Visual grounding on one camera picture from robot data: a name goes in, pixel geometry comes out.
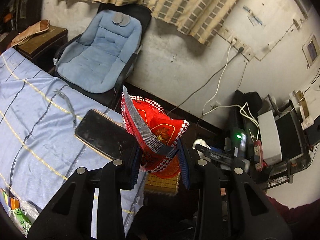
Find red checkered snack bag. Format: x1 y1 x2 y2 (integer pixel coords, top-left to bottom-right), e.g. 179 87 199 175
120 87 189 166

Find white power cable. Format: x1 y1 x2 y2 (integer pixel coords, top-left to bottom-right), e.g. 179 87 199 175
202 38 261 140

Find grey power cable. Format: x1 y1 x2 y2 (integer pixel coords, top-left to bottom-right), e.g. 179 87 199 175
166 47 245 116

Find white power strip red edge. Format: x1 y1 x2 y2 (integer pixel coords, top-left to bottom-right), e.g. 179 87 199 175
254 140 264 172

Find white box device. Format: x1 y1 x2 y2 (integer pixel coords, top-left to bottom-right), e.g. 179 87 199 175
258 111 283 166

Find light blue chair cushion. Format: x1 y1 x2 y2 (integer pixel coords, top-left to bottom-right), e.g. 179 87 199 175
56 10 142 94

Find red plastic trash basket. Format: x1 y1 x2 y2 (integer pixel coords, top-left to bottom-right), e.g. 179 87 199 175
142 155 181 179

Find blue striped tablecloth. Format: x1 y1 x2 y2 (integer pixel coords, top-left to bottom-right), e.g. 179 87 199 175
1 48 146 239

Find green snack wrapper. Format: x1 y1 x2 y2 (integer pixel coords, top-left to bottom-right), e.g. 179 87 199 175
1 189 40 237

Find bamboo seat mat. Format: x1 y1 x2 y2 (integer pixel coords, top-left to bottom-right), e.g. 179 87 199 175
144 174 180 196

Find brown paper bag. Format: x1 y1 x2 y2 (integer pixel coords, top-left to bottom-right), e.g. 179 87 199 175
7 20 50 48

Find wall socket strip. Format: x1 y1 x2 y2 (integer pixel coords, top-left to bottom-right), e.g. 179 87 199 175
217 27 255 61

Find dark wooden side table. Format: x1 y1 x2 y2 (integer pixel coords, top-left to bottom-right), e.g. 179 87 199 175
15 25 68 72

